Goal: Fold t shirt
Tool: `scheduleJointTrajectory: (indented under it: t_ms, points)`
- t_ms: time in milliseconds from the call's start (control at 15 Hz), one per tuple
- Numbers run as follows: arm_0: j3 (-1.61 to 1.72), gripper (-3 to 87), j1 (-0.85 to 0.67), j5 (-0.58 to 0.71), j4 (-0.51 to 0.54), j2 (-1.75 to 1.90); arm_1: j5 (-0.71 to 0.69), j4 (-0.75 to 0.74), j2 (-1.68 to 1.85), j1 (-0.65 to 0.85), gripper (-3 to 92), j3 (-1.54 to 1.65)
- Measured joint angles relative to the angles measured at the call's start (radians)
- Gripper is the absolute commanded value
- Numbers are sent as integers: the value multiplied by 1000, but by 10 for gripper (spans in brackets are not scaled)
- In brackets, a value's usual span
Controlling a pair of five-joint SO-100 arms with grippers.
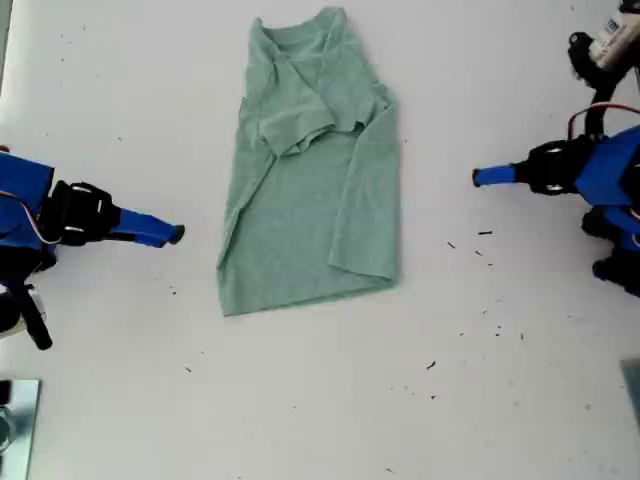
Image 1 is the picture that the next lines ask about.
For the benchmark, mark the green t-shirt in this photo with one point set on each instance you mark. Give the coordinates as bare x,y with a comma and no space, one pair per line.
310,225

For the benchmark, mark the black clamp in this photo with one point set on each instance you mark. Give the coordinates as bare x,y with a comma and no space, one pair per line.
4,392

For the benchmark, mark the black camera stalk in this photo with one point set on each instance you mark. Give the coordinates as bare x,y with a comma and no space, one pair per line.
597,110
39,325

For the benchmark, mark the black and white camera box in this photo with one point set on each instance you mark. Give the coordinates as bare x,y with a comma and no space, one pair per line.
607,35
11,315

